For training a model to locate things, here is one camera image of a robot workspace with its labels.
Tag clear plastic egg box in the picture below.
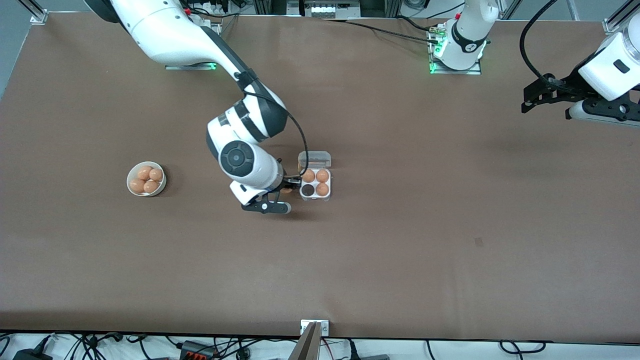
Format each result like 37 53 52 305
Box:
298 151 333 202

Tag black box orange connectors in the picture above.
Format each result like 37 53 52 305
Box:
179 340 219 360

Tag white ceramic bowl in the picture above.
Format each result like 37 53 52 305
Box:
126 161 167 197

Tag white power strip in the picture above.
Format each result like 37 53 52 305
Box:
186 0 228 16

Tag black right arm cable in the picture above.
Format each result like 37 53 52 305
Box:
242 75 309 182

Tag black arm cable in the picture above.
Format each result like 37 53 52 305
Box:
242 75 309 182
519 0 559 84

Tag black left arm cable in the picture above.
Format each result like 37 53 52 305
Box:
519 0 559 84

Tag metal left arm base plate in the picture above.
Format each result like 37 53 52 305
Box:
428 24 483 76

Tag aluminium frame strut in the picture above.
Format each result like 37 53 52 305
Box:
606 0 640 30

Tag small metal bracket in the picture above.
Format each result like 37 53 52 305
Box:
300 319 330 336

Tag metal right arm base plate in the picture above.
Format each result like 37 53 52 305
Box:
165 17 223 71

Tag short black table cable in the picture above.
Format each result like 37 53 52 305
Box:
397 15 438 33

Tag aluminium camera mount profile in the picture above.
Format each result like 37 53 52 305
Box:
287 321 323 360

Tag black looped floor cable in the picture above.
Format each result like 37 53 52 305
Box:
500 340 547 355

